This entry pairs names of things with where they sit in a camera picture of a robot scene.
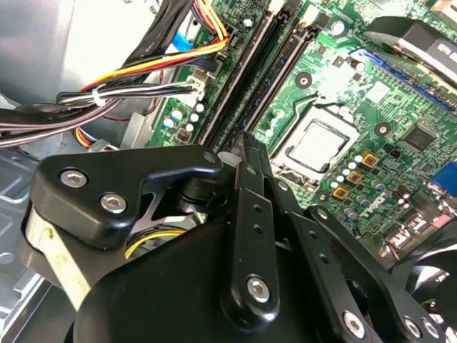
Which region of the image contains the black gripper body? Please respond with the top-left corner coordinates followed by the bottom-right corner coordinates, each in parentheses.
top-left (73, 216), bottom-right (361, 343)

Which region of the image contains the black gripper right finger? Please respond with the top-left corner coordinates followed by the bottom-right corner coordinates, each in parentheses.
top-left (249, 134), bottom-right (449, 343)

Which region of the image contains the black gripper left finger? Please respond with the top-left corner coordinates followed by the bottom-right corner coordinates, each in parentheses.
top-left (17, 131), bottom-right (283, 324)

